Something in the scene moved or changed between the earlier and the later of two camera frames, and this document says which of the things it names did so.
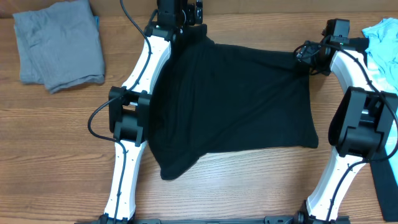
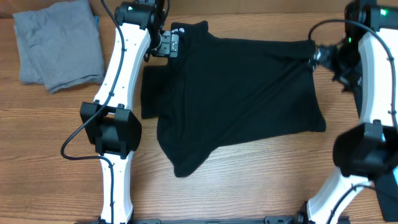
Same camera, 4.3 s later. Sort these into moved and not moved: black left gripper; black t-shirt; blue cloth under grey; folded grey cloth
Moved: black t-shirt; black left gripper
Not moved: blue cloth under grey; folded grey cloth
